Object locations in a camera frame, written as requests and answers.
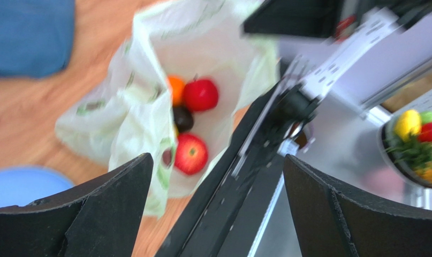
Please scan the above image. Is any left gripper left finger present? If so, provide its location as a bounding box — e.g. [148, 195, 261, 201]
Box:
[0, 153, 154, 256]

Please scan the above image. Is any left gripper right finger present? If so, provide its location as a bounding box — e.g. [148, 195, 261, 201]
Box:
[283, 155, 432, 256]

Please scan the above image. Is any pale green plastic bag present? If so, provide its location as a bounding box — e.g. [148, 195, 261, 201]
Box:
[55, 1, 279, 217]

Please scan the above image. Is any shiny red apple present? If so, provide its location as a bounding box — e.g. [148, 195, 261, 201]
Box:
[183, 77, 219, 112]
[175, 133, 208, 176]

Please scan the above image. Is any dark purple plum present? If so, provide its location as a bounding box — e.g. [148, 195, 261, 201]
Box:
[173, 106, 194, 133]

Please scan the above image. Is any orange fruit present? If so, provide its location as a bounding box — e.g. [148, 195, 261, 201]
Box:
[168, 75, 186, 107]

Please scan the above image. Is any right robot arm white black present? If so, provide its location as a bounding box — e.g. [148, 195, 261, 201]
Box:
[243, 1, 432, 120]

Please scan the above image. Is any blue plate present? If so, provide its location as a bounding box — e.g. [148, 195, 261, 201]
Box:
[0, 165, 74, 208]

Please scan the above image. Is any fruit basket off table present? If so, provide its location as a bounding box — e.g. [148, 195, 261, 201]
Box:
[378, 109, 432, 188]

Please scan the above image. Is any blue folded hoodie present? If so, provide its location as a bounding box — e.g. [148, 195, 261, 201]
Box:
[0, 1, 76, 78]

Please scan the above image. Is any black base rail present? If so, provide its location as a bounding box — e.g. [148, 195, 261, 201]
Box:
[156, 85, 318, 257]

